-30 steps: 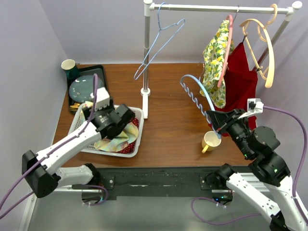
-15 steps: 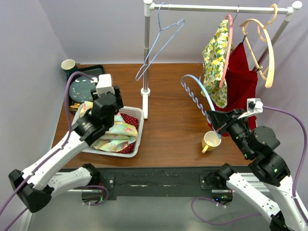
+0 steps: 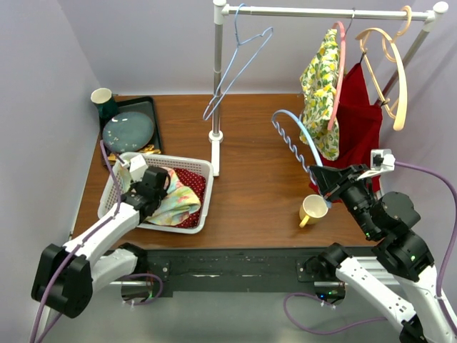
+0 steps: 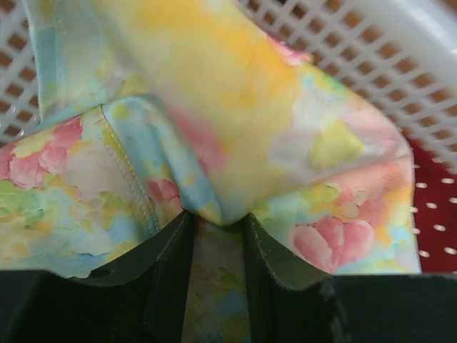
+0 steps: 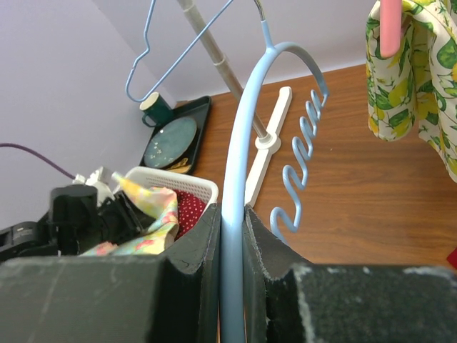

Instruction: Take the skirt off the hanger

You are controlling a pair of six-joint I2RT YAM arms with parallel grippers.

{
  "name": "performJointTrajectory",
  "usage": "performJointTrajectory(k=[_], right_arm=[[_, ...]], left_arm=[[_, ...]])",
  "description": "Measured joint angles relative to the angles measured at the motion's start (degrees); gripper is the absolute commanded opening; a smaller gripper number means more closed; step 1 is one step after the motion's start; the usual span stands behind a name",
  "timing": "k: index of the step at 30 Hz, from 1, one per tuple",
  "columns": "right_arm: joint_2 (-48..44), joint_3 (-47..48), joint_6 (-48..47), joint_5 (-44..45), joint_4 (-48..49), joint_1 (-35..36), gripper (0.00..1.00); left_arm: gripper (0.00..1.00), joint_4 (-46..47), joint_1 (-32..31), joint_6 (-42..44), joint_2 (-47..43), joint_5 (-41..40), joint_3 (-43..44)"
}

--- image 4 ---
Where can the red polka dot skirt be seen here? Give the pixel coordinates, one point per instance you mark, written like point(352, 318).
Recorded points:
point(434, 209)

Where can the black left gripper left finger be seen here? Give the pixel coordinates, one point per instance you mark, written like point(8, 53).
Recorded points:
point(138, 297)

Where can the white plastic mesh basket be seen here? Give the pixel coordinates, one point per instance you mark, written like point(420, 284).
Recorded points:
point(398, 55)

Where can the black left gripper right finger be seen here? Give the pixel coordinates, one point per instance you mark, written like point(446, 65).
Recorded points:
point(290, 300)

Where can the pastel floral skirt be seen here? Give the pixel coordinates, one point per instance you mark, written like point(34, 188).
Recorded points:
point(150, 109)

